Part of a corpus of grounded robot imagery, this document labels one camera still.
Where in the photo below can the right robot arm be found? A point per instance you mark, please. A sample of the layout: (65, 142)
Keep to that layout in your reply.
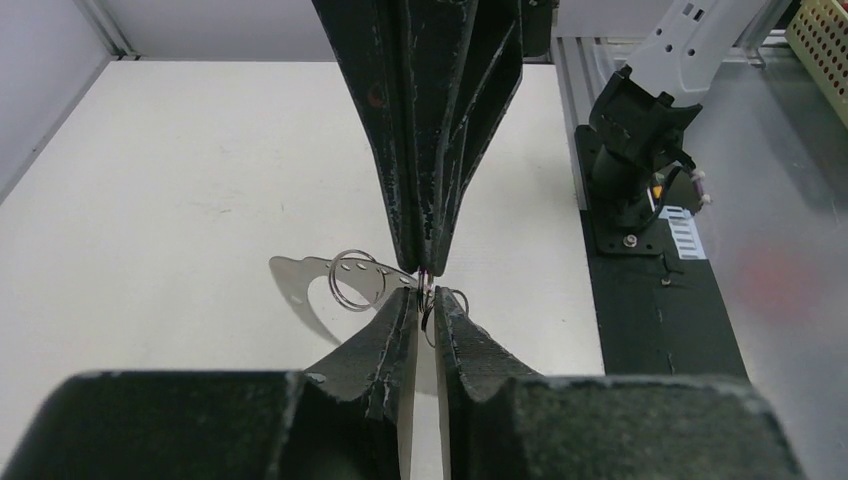
(646, 105)

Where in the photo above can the perforated metal ring plate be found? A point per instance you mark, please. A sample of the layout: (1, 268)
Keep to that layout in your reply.
(294, 277)

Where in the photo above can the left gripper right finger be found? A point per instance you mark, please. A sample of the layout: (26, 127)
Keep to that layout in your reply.
(471, 366)

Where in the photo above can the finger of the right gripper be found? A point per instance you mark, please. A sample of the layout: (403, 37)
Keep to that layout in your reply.
(365, 39)
(464, 64)

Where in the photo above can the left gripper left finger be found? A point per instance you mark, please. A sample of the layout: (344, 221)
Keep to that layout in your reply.
(374, 369)

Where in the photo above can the cream perforated plastic basket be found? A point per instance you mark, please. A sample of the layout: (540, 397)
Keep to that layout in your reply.
(817, 34)

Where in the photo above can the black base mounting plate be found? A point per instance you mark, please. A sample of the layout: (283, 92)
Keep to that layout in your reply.
(657, 314)

